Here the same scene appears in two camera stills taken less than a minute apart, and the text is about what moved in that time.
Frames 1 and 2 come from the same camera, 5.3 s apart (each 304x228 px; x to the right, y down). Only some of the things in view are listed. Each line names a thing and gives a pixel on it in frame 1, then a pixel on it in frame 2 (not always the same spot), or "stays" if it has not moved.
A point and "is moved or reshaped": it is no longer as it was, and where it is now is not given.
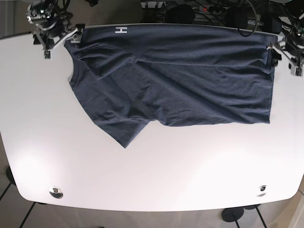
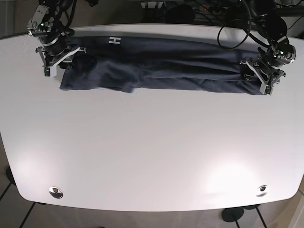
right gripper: (292, 46) to (266, 65)
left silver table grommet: (56, 192) stays
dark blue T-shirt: (130, 76) is moved or reshaped
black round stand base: (227, 213) stays
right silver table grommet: (262, 191) stays
